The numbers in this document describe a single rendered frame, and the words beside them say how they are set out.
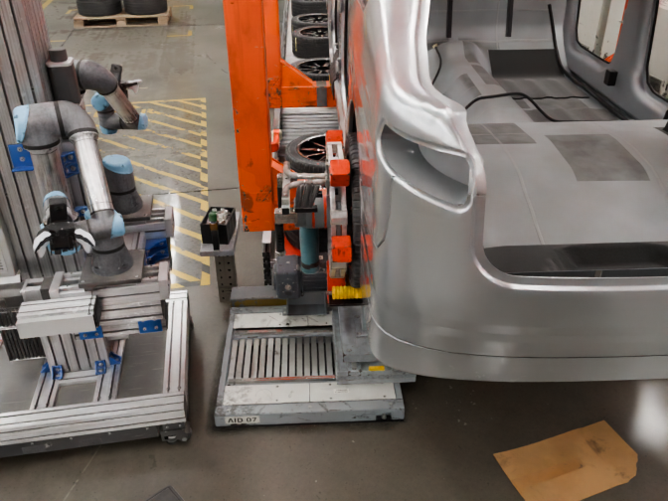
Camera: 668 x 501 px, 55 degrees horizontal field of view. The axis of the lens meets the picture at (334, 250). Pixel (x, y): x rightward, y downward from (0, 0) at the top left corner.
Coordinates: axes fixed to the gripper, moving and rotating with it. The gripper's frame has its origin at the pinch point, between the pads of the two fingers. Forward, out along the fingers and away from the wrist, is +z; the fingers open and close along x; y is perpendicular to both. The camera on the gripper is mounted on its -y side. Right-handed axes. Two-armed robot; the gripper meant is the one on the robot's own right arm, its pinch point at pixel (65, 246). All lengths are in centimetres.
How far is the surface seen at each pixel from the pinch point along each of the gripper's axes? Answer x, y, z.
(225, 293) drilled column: -86, 108, -130
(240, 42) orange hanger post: -81, -34, -110
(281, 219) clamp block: -81, 21, -46
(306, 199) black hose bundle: -89, 11, -42
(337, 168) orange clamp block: -98, -4, -36
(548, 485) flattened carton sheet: -167, 101, 46
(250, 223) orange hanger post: -91, 54, -109
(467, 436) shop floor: -153, 104, 11
